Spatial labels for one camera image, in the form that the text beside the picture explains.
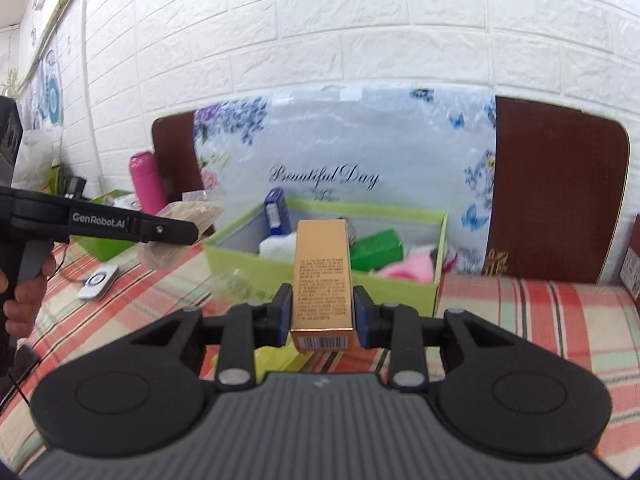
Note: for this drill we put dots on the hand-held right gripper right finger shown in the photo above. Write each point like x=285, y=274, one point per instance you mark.
x=361, y=317

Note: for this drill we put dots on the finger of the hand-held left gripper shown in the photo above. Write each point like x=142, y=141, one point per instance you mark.
x=170, y=232

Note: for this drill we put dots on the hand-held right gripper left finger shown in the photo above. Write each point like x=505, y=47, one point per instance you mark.
x=285, y=312

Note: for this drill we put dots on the clear packet with beige contents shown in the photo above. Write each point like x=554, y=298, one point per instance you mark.
x=197, y=212

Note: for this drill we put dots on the gold cardboard box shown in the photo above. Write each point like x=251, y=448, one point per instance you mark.
x=322, y=280

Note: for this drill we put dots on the light green cardboard box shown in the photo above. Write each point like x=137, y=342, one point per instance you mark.
x=250, y=270

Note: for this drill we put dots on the person's left hand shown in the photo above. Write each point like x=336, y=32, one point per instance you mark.
x=25, y=310

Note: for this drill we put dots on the dark green cardboard box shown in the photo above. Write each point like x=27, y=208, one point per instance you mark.
x=100, y=249

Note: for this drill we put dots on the white printed packet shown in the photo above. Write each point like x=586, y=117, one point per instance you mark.
x=127, y=203

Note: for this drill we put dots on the black power adapter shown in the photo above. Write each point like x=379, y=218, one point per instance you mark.
x=75, y=186

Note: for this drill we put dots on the yellow green flat packet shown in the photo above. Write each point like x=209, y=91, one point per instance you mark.
x=275, y=360

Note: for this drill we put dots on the pink bottle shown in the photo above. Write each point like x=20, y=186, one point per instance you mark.
x=147, y=185

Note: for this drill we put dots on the clear plastic packet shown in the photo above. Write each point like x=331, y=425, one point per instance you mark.
x=235, y=287

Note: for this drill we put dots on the white charging pad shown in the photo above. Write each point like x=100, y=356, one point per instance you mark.
x=99, y=282

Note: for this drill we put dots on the white tissue pack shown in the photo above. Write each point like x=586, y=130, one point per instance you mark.
x=277, y=249

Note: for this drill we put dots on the pink cloth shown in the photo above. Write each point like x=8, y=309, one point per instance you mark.
x=415, y=265

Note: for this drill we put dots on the white plastic bag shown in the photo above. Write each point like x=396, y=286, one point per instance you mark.
x=35, y=160

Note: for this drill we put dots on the blue packet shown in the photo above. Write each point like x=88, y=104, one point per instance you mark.
x=277, y=212

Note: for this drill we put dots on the plaid blanket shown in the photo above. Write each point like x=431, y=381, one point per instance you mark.
x=525, y=310

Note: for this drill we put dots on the brown wooden headboard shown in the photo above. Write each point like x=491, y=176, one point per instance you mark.
x=550, y=185

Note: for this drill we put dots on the blue wall decal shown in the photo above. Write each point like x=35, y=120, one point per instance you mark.
x=50, y=95

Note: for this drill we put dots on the white wall pipe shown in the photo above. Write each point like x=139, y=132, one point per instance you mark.
x=90, y=85

